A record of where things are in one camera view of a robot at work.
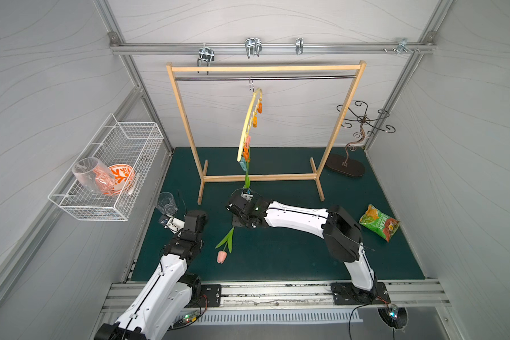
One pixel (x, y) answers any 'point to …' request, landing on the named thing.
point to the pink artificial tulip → (222, 255)
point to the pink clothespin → (248, 141)
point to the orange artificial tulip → (247, 178)
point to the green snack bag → (387, 227)
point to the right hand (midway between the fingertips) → (235, 217)
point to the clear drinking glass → (166, 203)
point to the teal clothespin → (243, 165)
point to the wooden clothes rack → (317, 177)
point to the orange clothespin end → (260, 109)
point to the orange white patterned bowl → (116, 179)
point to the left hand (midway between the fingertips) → (192, 221)
